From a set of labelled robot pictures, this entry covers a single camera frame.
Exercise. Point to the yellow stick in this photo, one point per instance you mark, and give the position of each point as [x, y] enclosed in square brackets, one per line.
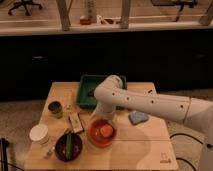
[69, 101]

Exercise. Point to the white round container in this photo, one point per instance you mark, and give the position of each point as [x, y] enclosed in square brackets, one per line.
[39, 134]

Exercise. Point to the dark brown bowl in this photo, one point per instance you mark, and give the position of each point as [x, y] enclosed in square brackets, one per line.
[61, 145]

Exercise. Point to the green cup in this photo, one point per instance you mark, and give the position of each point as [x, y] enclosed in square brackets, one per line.
[55, 109]

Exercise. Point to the green plastic tray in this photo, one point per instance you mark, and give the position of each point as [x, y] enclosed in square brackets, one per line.
[87, 83]

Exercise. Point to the small brown box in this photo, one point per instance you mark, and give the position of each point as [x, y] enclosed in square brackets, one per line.
[76, 123]

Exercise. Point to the black office chair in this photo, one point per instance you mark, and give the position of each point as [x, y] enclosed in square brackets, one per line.
[25, 4]

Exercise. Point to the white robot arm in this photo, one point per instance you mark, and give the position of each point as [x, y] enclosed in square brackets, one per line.
[193, 113]

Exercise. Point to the red object on shelf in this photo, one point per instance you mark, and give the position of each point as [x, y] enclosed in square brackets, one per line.
[84, 21]

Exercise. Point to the green cucumber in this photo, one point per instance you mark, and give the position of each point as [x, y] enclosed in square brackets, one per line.
[68, 149]

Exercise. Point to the dark object in tray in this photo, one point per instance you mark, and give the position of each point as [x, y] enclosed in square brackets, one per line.
[91, 93]

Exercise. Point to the red bowl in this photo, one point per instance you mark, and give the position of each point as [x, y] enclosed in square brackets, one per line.
[95, 137]

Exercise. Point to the orange apple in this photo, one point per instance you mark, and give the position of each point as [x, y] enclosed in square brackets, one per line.
[106, 130]

